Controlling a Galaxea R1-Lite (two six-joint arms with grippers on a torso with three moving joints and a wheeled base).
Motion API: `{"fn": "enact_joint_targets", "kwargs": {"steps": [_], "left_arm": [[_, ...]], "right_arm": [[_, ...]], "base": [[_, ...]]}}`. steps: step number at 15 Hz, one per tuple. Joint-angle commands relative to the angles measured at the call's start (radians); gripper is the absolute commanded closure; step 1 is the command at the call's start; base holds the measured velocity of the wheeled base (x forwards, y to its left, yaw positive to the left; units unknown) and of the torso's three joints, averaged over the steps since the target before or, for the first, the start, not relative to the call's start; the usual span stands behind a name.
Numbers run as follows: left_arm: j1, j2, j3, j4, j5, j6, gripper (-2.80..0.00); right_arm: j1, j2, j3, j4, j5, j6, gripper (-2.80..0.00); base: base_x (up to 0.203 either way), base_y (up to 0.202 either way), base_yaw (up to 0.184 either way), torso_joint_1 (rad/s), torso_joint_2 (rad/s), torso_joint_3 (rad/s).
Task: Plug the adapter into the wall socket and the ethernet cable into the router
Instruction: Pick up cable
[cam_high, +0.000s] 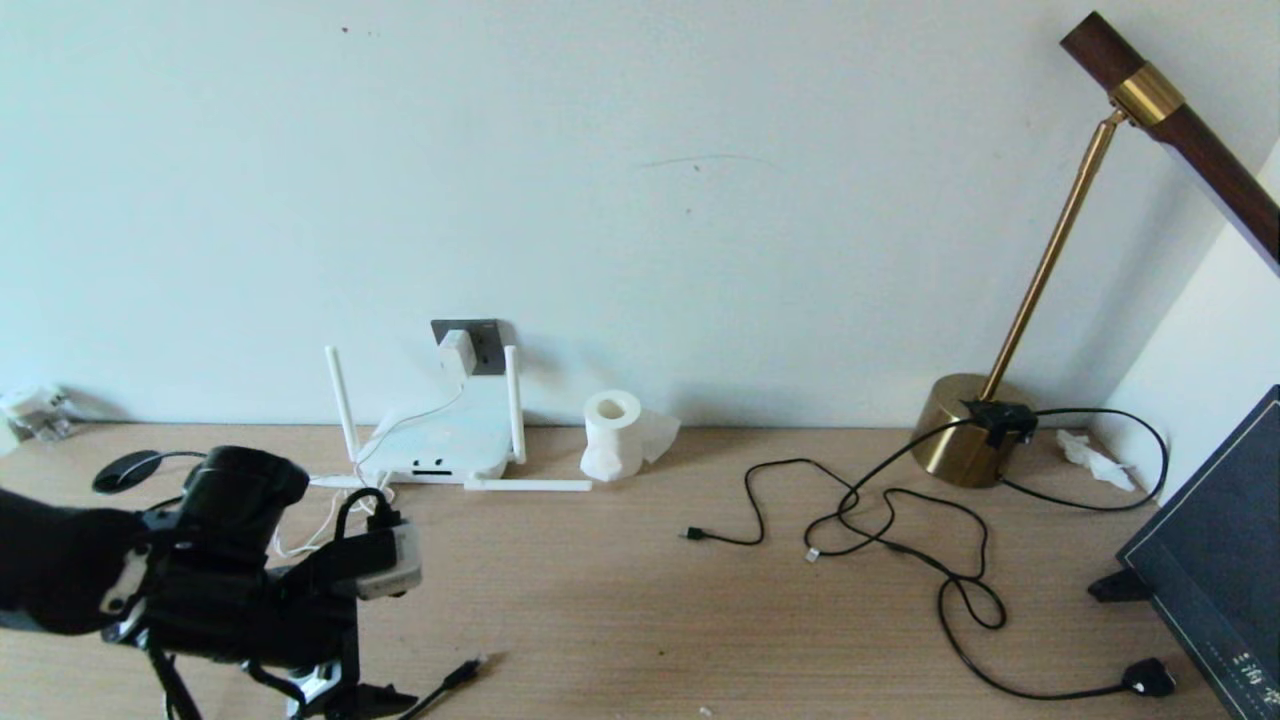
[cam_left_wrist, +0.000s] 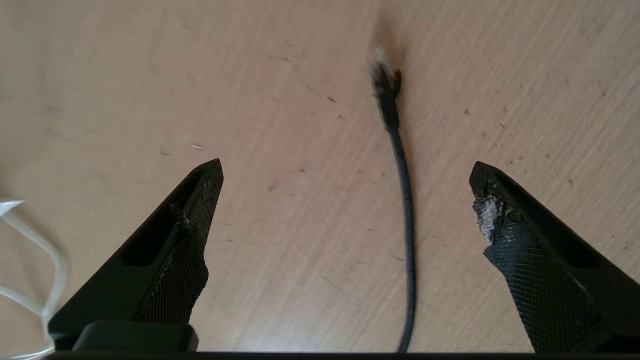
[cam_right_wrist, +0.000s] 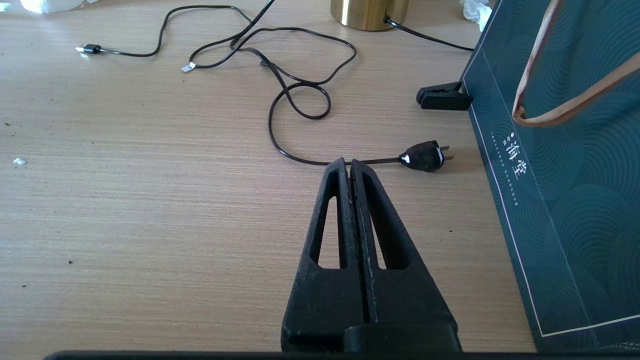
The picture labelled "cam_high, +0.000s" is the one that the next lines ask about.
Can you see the crumpled clear plastic wrapper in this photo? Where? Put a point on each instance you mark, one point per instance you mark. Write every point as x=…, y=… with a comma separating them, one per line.
x=35, y=412

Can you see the grey wall socket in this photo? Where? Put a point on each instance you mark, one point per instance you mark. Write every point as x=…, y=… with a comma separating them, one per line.
x=490, y=345

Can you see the black plastic clip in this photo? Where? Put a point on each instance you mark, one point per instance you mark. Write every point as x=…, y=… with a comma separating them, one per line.
x=1120, y=587

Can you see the crumpled white tissue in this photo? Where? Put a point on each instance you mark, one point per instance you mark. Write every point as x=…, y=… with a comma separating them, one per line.
x=1095, y=460

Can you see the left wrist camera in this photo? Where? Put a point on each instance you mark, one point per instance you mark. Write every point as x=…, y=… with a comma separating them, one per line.
x=395, y=565

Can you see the white toilet paper roll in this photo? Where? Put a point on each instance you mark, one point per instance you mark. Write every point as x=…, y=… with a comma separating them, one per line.
x=612, y=440

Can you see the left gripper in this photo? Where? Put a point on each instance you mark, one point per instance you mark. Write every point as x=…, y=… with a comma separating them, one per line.
x=250, y=615

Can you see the white router with antennas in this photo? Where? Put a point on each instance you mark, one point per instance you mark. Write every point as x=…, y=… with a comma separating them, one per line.
x=450, y=445

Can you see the brass desk lamp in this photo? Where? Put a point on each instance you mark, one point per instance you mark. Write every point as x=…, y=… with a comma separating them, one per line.
x=960, y=440

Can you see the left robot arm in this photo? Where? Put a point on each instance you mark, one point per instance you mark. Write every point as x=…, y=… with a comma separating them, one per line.
x=60, y=560

